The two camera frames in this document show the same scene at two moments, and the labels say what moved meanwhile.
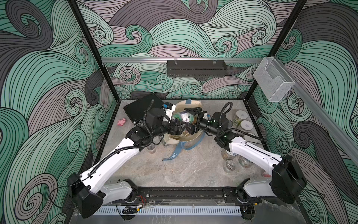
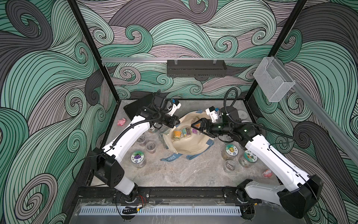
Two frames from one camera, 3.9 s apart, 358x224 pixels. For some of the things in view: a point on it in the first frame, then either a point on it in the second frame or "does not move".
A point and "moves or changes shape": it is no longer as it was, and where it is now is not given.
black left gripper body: x=172 y=131 → x=168 y=121
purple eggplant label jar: x=184 y=116 → x=138 y=159
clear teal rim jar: x=245 y=162 does not move
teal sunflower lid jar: x=228 y=155 does not move
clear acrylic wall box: x=273 y=80 does not move
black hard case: x=136 y=110 does not move
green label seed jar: x=239 y=115 does not move
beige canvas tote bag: x=188 y=134 moves or changes shape
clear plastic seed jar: x=151 y=148 does not move
